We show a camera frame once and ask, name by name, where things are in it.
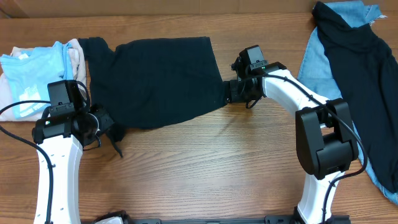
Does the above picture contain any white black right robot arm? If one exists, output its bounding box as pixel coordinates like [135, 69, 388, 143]
[228, 45, 359, 223]

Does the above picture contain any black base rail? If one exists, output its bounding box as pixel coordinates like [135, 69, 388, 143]
[93, 211, 351, 224]

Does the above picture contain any pink folded garment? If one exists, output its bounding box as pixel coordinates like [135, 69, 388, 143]
[0, 38, 88, 123]

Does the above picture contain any black long garment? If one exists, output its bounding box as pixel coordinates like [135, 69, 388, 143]
[312, 2, 397, 193]

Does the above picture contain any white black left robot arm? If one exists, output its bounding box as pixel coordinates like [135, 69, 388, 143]
[32, 80, 114, 223]

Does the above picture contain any black t-shirt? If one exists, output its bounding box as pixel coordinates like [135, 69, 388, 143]
[78, 37, 229, 144]

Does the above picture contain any light blue folded t-shirt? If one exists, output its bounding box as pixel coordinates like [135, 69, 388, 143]
[0, 40, 76, 119]

